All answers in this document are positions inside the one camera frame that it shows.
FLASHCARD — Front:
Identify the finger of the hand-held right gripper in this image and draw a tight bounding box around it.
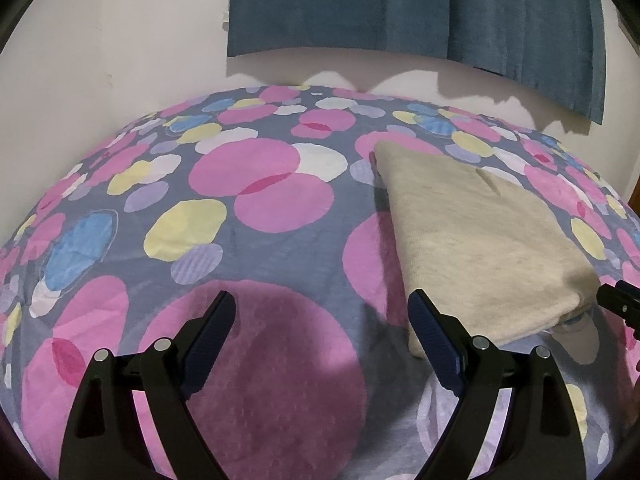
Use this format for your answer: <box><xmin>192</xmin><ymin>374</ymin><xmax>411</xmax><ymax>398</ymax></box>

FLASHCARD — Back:
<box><xmin>597</xmin><ymin>280</ymin><xmax>640</xmax><ymax>341</ymax></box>

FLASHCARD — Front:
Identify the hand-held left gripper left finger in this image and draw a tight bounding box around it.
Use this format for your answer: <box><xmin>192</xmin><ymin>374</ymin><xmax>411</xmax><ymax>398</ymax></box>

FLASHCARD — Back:
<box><xmin>59</xmin><ymin>290</ymin><xmax>237</xmax><ymax>480</ymax></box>

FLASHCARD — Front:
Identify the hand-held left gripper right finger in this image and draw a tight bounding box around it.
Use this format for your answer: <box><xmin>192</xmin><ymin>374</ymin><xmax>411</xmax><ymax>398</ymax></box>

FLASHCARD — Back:
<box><xmin>407</xmin><ymin>289</ymin><xmax>587</xmax><ymax>480</ymax></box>

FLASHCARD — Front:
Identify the beige knit sweater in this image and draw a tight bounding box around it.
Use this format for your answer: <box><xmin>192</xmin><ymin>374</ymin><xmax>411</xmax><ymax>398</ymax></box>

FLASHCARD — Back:
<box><xmin>372</xmin><ymin>140</ymin><xmax>601</xmax><ymax>360</ymax></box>

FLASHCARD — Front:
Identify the dotted pink grey bedsheet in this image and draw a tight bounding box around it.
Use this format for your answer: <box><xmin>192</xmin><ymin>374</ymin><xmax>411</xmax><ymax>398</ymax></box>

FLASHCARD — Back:
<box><xmin>0</xmin><ymin>85</ymin><xmax>640</xmax><ymax>480</ymax></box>

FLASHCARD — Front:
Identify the teal curtain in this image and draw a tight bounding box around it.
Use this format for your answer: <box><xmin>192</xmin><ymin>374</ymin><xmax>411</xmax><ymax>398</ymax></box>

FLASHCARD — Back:
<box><xmin>227</xmin><ymin>0</ymin><xmax>606</xmax><ymax>126</ymax></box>

